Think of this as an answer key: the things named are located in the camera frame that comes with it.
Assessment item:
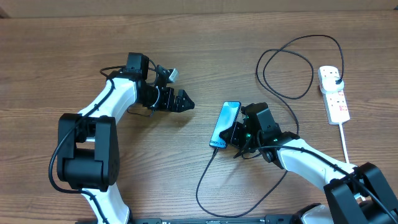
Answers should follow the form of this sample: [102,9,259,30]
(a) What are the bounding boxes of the Samsung Galaxy smartphone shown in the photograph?
[209,101,241,149]

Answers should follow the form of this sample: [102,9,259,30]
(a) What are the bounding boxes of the black USB charging cable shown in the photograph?
[195,34,345,218]

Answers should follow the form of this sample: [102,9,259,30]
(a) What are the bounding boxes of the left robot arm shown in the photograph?
[48,52,195,223]

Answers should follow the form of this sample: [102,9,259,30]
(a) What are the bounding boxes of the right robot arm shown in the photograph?
[213,101,397,224]

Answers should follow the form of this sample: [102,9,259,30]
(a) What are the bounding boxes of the white charger plug adapter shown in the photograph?
[320,77,345,94]

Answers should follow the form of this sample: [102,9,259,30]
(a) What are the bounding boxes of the white power strip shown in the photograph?
[317,65,350,125]

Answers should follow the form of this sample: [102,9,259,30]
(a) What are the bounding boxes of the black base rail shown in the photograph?
[131,214,302,224]

